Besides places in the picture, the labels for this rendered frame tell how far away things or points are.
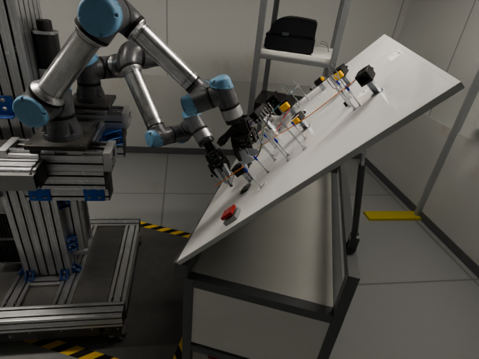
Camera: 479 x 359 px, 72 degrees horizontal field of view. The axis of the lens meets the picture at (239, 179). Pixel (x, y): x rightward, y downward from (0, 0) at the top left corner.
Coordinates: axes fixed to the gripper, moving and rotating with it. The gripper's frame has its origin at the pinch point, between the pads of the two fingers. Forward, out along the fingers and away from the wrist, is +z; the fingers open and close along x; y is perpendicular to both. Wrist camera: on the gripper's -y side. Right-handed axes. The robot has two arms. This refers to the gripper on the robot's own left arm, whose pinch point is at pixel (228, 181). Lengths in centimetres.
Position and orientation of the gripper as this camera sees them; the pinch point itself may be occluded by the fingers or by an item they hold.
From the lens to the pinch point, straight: 141.8
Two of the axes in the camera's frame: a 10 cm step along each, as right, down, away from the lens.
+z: 4.8, 8.7, -0.4
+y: 0.3, -0.7, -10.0
